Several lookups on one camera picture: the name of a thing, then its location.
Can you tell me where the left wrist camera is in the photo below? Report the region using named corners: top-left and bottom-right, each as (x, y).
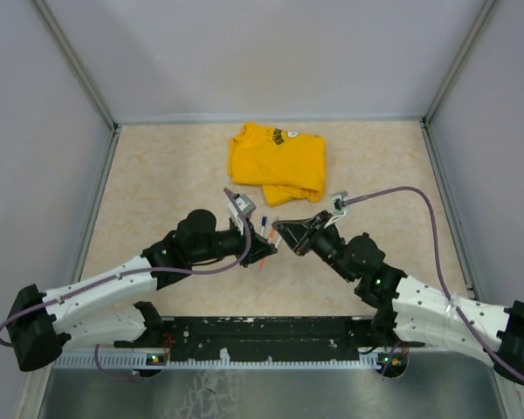
top-left (227, 194), bottom-right (257, 230)

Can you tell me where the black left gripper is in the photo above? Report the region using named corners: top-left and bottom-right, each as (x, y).
top-left (190, 215), bottom-right (277, 266)

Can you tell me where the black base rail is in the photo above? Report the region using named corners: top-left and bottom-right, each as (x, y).
top-left (65, 316), bottom-right (427, 372)

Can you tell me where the aluminium frame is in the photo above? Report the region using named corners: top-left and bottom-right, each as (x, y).
top-left (12, 0), bottom-right (524, 419)

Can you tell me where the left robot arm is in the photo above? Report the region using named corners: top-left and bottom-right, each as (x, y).
top-left (0, 209), bottom-right (277, 372)

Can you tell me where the orange pink highlighter pen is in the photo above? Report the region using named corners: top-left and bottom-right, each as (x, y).
top-left (259, 228), bottom-right (276, 271)

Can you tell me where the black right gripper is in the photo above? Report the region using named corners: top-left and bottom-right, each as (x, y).
top-left (272, 210), bottom-right (356, 283)

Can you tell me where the white blue-end pen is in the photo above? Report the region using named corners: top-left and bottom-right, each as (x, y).
top-left (259, 216), bottom-right (267, 238)

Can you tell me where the yellow folded t-shirt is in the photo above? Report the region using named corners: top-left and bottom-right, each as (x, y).
top-left (227, 122), bottom-right (327, 207)

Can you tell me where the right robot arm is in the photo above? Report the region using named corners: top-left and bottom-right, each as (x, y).
top-left (272, 211), bottom-right (524, 385)

